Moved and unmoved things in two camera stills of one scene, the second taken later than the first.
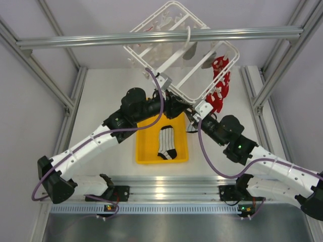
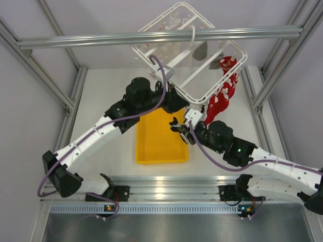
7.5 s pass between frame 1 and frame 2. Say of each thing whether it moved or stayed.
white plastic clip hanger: moved
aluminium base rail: stayed
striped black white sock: moved
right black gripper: moved
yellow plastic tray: stayed
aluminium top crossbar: stayed
